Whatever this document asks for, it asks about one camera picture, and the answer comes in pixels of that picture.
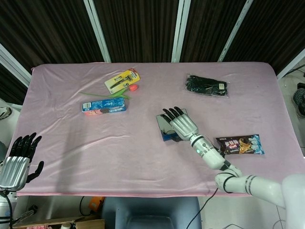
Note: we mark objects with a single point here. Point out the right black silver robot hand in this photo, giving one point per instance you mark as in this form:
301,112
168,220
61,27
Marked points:
184,126

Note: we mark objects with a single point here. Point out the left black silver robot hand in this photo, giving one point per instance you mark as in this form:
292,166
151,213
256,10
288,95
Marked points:
14,170

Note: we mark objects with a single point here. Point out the blue rectangular box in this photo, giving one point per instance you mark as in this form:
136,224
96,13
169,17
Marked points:
164,125

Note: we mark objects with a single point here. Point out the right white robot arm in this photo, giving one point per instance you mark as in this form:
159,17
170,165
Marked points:
210,156

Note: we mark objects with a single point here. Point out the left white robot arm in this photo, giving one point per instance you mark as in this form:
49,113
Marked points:
3,207

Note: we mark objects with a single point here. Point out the black gloves in plastic bag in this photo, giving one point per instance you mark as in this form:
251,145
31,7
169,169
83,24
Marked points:
205,84

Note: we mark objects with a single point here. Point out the white sneaker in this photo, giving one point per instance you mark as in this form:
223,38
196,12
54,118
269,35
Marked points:
4,112

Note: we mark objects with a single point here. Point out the brown blue snack bag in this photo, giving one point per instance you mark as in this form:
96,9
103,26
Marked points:
240,145

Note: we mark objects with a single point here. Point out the artificial red tulip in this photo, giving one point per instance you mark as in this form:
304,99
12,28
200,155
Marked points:
134,88

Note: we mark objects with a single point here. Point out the pink tablecloth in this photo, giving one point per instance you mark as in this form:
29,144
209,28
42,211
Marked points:
119,162

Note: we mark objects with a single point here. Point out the yellow razor blister pack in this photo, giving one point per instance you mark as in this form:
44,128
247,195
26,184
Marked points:
122,80

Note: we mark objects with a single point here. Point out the blue pink cookie box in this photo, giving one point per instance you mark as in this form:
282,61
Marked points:
104,107

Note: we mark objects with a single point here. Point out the cardboard box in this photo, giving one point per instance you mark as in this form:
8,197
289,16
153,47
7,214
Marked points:
83,223

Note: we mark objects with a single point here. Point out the orange device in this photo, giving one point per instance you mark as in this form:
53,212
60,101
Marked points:
95,204

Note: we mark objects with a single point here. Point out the grey-blue chair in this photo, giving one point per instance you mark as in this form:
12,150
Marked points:
152,212

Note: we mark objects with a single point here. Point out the dark sneaker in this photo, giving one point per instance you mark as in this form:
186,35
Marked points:
299,100

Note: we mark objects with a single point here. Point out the white metal frame post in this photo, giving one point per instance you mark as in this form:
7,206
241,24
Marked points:
236,33
14,66
179,31
291,63
96,28

